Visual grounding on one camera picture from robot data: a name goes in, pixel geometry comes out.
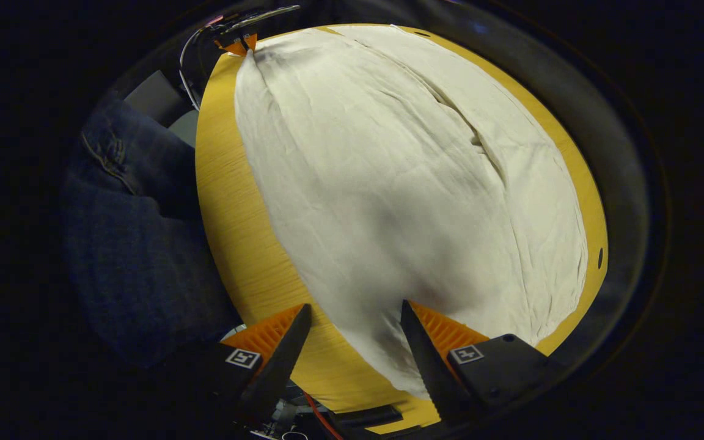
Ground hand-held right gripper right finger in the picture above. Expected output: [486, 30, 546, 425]
[401, 299, 567, 428]

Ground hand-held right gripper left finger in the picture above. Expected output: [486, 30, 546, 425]
[163, 304, 313, 431]

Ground cream white jeans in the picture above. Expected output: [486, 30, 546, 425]
[234, 24, 589, 401]

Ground person's blue denim trouser leg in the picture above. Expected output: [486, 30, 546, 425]
[62, 98, 243, 367]

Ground red cable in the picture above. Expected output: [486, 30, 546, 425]
[302, 391, 343, 440]

